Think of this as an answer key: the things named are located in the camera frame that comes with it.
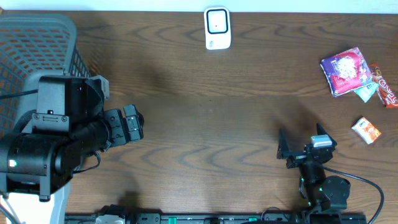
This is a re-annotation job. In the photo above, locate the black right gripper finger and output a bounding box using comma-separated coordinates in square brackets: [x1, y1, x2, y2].
[317, 123, 335, 145]
[277, 129, 290, 159]

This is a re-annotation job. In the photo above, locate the orange tissue pack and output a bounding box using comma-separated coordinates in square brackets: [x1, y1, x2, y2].
[351, 117, 381, 144]

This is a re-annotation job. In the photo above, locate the teal snack packet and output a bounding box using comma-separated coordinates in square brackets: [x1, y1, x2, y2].
[354, 83, 378, 103]

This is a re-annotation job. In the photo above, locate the red purple floral tissue pack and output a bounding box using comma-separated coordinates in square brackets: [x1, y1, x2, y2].
[320, 47, 373, 97]

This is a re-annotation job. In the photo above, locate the orange brown snack bar wrapper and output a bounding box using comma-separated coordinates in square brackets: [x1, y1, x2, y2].
[369, 63, 397, 109]

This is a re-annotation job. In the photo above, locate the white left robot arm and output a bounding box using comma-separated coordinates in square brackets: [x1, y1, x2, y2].
[1, 75, 144, 223]

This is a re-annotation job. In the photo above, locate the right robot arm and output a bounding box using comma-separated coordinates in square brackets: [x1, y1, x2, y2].
[277, 124, 351, 223]

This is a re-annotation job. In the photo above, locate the white barcode scanner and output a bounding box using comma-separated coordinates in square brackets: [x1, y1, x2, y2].
[203, 7, 232, 50]

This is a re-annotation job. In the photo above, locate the grey plastic basket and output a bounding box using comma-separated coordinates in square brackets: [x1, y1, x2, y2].
[1, 14, 90, 136]

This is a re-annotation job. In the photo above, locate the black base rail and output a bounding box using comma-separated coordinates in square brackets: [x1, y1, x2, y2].
[64, 205, 366, 224]

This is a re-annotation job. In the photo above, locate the black cable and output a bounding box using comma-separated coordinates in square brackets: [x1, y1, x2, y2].
[320, 164, 385, 224]

